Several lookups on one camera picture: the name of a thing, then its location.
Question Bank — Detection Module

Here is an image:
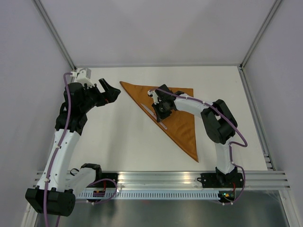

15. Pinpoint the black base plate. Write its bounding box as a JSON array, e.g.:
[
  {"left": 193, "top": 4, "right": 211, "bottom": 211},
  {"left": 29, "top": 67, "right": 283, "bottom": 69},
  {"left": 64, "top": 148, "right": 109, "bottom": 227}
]
[
  {"left": 197, "top": 173, "right": 244, "bottom": 189},
  {"left": 94, "top": 173, "right": 118, "bottom": 189}
]

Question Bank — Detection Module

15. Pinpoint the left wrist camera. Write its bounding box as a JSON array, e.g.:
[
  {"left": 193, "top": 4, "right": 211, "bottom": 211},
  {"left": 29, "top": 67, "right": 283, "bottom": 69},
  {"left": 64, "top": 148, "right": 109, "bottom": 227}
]
[{"left": 71, "top": 68, "right": 94, "bottom": 87}]

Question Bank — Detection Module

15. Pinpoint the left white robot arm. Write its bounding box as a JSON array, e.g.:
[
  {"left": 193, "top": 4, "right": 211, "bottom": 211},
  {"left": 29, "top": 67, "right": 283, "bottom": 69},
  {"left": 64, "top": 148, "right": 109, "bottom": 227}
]
[{"left": 25, "top": 79, "right": 121, "bottom": 217}]

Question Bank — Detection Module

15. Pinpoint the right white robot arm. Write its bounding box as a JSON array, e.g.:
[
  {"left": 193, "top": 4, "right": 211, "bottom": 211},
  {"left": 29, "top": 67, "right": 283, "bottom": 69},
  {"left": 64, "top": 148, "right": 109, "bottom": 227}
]
[{"left": 147, "top": 84, "right": 243, "bottom": 188}]

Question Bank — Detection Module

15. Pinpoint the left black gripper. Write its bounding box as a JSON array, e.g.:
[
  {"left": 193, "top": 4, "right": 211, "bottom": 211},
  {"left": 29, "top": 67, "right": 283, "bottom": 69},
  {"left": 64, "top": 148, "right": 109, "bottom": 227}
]
[{"left": 80, "top": 79, "right": 120, "bottom": 113}]

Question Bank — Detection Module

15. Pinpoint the white slotted cable duct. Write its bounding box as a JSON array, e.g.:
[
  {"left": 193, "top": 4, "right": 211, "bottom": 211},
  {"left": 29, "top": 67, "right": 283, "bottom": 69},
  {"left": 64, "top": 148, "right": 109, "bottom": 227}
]
[{"left": 78, "top": 189, "right": 219, "bottom": 200}]

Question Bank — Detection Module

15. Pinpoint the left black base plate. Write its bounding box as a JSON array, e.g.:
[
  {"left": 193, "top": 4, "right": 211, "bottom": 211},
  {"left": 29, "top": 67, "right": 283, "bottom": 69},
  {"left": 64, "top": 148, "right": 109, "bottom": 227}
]
[{"left": 94, "top": 173, "right": 118, "bottom": 189}]

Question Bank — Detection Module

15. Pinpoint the right aluminium frame post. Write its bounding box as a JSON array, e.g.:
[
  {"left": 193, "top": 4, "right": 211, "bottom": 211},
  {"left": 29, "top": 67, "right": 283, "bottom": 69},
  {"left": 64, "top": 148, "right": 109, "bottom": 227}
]
[{"left": 239, "top": 0, "right": 284, "bottom": 70}]

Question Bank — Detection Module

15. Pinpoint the brown cloth napkin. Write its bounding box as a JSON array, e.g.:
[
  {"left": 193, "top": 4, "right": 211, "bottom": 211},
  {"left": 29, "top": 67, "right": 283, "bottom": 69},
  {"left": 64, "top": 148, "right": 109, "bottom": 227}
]
[{"left": 120, "top": 81, "right": 199, "bottom": 162}]

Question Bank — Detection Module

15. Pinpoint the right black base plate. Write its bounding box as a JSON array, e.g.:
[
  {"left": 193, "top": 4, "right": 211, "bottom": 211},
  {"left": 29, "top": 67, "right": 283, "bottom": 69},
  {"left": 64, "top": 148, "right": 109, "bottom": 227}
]
[{"left": 197, "top": 173, "right": 244, "bottom": 189}]

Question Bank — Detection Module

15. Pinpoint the aluminium mounting rail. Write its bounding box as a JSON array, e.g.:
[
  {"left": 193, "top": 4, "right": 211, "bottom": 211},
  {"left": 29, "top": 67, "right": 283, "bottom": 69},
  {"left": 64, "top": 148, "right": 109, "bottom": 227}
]
[{"left": 117, "top": 171, "right": 290, "bottom": 190}]

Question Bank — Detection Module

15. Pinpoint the left aluminium frame post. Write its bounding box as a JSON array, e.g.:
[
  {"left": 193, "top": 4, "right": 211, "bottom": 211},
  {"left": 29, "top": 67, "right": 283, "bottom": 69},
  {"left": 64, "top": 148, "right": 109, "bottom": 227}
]
[{"left": 32, "top": 0, "right": 76, "bottom": 70}]

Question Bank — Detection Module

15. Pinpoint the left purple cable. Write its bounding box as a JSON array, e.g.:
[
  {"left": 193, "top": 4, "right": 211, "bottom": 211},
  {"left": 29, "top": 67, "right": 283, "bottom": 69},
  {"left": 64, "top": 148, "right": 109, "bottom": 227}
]
[{"left": 44, "top": 72, "right": 118, "bottom": 227}]

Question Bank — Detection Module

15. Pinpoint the aluminium frame post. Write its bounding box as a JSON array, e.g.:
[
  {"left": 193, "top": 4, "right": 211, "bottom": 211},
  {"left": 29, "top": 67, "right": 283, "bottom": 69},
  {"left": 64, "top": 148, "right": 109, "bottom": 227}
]
[
  {"left": 32, "top": 0, "right": 76, "bottom": 70},
  {"left": 239, "top": 0, "right": 284, "bottom": 70}
]

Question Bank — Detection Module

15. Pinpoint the knife with pink handle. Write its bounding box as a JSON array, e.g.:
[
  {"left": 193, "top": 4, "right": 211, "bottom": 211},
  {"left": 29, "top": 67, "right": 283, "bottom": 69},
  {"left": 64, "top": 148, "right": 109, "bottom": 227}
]
[{"left": 141, "top": 104, "right": 168, "bottom": 130}]

